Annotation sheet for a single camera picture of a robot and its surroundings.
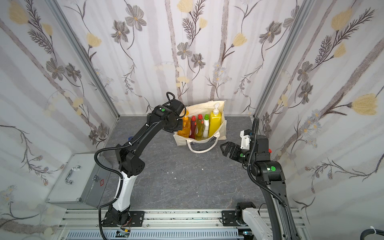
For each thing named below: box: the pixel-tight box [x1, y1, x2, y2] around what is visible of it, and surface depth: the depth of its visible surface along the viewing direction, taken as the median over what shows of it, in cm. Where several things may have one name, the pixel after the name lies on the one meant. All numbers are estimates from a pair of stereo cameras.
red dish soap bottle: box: [189, 115, 197, 139], surface depth 97 cm
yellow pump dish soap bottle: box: [209, 102, 222, 137], surface depth 94 cm
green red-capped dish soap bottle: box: [195, 114, 205, 141], surface depth 100 cm
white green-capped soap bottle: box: [203, 114, 210, 138], surface depth 100 cm
